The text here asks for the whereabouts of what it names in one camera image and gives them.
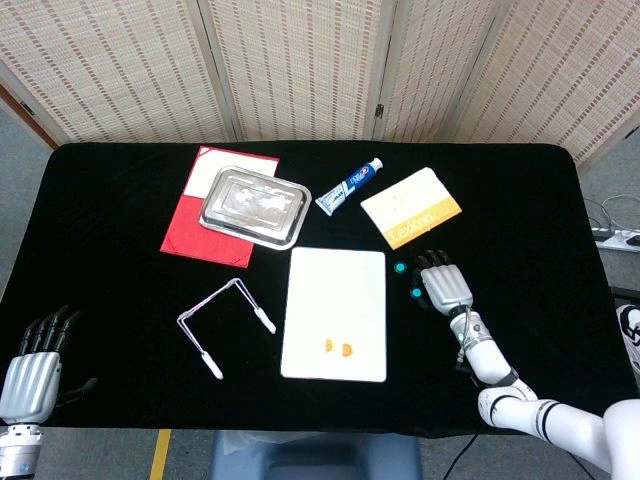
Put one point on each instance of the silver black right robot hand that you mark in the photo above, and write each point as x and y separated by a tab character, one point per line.
445	290

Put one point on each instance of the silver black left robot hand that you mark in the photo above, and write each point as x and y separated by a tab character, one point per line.
30	382

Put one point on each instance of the teal round token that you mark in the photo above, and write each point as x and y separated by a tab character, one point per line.
415	293
400	268

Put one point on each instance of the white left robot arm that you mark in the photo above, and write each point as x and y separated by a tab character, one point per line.
17	450

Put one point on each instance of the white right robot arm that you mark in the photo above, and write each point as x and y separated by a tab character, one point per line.
495	365

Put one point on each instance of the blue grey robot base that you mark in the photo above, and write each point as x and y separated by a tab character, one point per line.
315	455

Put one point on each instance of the white yellow Lexicon book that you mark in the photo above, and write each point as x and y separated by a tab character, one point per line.
410	207

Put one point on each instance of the white magnetic board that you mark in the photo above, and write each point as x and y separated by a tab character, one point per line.
335	300

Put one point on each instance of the blue white toothpaste tube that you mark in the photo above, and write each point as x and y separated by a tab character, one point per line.
347	187

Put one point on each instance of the black tablecloth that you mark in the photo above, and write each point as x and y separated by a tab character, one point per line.
125	250

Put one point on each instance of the white power strip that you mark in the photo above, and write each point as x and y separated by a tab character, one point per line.
620	241

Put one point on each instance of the metal screen hinge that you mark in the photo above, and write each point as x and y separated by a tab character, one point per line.
379	110
25	107

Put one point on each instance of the white black sneaker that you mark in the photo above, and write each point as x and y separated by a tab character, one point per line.
631	335

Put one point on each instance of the stainless steel tray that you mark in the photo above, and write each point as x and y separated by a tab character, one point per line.
255	205

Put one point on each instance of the red paper folder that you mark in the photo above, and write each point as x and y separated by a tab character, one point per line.
200	235

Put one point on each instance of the white paper sheet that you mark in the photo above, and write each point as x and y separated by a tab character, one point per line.
205	175

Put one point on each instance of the woven folding screen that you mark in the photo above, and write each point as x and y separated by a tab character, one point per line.
300	60

